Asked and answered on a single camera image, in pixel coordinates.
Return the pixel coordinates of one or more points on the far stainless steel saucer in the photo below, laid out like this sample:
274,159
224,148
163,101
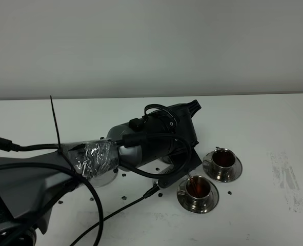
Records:
223,169

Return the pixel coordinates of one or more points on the near stainless steel teacup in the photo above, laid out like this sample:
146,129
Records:
194,191

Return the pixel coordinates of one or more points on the stainless steel teacup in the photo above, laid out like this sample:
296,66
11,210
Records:
194,191
221,160

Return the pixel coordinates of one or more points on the stainless steel saucer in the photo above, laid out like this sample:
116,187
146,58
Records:
203,209
223,169

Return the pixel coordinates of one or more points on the black cable tie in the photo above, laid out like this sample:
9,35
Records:
56,125

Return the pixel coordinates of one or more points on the near stainless steel saucer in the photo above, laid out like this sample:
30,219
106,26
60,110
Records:
203,209

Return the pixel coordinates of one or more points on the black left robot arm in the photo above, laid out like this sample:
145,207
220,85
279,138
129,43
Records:
160,145

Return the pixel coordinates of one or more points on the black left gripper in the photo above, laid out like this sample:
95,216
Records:
178,120

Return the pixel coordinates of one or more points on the round steel teapot trivet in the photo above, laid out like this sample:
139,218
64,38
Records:
104,179

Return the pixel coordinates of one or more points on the far stainless steel teacup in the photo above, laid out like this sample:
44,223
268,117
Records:
221,160

